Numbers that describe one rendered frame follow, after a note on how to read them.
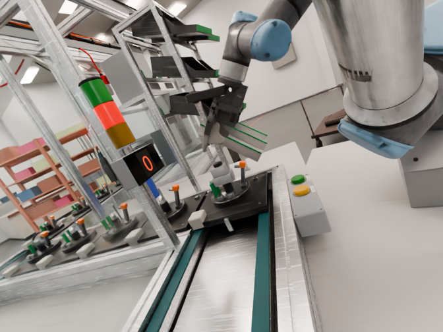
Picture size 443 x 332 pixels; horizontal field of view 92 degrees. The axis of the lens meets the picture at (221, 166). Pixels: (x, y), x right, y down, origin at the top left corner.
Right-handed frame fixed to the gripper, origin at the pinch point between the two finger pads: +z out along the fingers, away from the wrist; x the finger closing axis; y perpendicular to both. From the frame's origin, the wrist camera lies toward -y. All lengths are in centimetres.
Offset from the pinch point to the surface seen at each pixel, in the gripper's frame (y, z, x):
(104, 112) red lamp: -19.4, -7.1, -21.2
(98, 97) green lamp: -21.2, -10.0, -20.9
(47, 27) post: -33.9, -20.1, -19.9
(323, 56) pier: 175, -155, 863
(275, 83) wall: 45, -25, 947
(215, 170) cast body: 5.1, 6.4, -2.2
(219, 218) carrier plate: 11.3, 15.8, -12.0
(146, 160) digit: -9.7, 1.9, -18.9
